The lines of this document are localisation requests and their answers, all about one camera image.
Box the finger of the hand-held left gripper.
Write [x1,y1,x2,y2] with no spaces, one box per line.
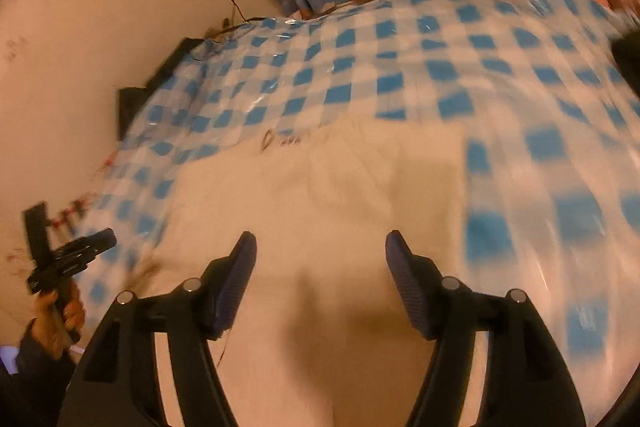
[87,229,118,258]
[22,203,51,265]

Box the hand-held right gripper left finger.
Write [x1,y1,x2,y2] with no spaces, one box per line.
[57,231,258,427]

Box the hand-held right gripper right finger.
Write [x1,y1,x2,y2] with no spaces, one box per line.
[385,231,588,427]

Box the white quilted jacket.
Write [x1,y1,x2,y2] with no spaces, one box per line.
[120,114,501,427]

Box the person's left hand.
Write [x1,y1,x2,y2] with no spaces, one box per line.
[32,282,86,360]

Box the red printed plastic wrap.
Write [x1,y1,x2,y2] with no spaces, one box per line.
[47,162,108,233]

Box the blue white checkered bed sheet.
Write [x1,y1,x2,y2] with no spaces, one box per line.
[65,0,640,427]

